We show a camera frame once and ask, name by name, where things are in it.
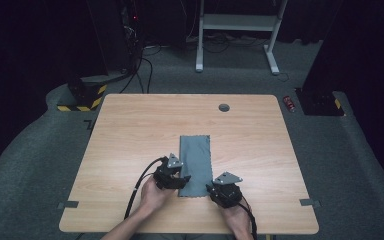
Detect red can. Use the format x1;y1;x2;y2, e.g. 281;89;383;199
282;95;297;114

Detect person's left hand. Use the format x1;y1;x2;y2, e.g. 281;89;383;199
139;175;176;215

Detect person's right hand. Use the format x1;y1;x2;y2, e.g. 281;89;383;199
219;199;254;235

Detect grey cloth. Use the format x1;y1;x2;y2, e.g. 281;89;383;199
178;134;215;199

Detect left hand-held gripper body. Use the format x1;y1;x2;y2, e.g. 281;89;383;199
152;152;185;191

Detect cable bundle under stand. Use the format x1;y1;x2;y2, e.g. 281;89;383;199
185;30;269;54

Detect white metal stand frame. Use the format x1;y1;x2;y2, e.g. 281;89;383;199
195;0;290;76

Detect grey tape strip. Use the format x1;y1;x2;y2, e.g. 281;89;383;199
298;198;322;208
56;200;80;210

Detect black floor cables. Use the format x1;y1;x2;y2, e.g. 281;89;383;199
119;44;163;95

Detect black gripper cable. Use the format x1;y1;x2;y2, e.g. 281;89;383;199
239;195;259;240
123;156;166;221

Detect black base with yellow mark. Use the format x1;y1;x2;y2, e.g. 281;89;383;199
294;87;345;117

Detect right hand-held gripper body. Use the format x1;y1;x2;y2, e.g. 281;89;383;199
210;171;244;210

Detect black equipment tower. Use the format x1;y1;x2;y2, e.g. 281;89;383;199
85;0;145;76

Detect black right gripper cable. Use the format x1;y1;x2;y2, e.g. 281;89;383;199
239;195;259;240

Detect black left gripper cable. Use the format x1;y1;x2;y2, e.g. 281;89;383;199
123;156;166;221

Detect black yellow striped base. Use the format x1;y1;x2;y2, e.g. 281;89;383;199
56;81;109;113

